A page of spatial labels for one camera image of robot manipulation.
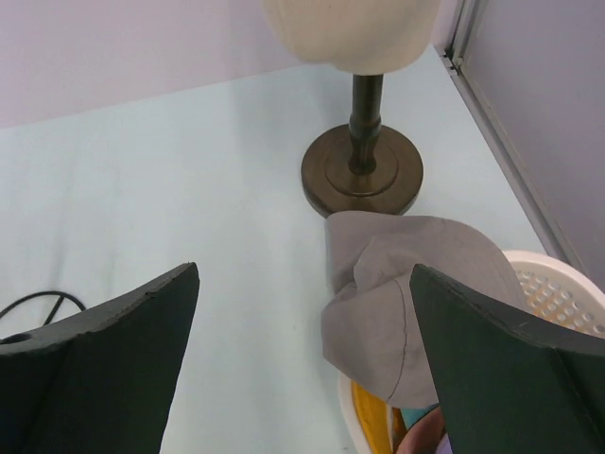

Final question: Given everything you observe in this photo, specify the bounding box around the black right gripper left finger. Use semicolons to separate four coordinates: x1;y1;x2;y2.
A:
1;263;199;453

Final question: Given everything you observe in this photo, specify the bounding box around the grey bucket hat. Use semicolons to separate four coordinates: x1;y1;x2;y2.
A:
321;211;527;410

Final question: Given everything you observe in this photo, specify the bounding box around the black wire hat stand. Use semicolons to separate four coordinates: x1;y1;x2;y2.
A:
1;290;87;326

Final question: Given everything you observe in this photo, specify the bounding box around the yellow hat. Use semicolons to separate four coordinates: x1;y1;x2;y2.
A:
351;382;406;454

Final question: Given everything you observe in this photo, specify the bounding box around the aluminium frame rail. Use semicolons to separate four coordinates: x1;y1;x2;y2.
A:
434;0;592;273

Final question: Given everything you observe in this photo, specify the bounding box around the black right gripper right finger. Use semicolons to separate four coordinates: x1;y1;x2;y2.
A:
409;265;604;453

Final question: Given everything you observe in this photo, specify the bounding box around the pink bucket hat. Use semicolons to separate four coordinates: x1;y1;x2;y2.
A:
396;408;446;454

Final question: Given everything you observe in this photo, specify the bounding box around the white perforated plastic basket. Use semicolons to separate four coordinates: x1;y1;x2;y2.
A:
337;251;604;453

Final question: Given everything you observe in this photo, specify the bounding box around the teal cap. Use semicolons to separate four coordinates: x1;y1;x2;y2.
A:
400;403;440;429

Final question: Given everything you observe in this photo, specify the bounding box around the purple bucket hat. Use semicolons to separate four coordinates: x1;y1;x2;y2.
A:
435;436;453;454

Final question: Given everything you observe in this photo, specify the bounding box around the cream mannequin head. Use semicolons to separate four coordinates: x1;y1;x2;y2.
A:
263;0;441;76

